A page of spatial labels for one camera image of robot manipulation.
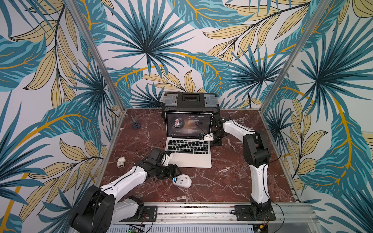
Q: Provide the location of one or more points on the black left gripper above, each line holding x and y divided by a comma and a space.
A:
171, 172

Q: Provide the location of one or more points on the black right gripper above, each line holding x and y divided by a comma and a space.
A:
214, 135

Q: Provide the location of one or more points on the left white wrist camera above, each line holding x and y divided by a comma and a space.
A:
166, 159

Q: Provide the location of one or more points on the right aluminium frame post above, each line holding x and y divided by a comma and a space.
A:
309, 28

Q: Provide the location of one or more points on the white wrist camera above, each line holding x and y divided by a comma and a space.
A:
206, 137
166, 159

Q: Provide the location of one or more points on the white wireless mouse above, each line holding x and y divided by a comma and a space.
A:
183, 181

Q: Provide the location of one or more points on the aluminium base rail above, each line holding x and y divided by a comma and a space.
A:
224, 218

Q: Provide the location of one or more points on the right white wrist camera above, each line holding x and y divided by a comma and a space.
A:
206, 137

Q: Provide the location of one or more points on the left aluminium frame post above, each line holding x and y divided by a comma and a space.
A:
79, 20

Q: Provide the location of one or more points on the silver laptop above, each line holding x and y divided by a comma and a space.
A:
183, 139

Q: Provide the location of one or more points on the aluminium frame post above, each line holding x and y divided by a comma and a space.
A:
79, 20
309, 28

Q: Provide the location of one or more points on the black plastic toolbox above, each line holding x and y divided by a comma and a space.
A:
190, 103

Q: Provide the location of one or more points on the white pipe elbow fitting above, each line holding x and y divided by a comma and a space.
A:
121, 162

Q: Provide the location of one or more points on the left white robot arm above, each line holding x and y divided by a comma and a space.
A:
99, 207

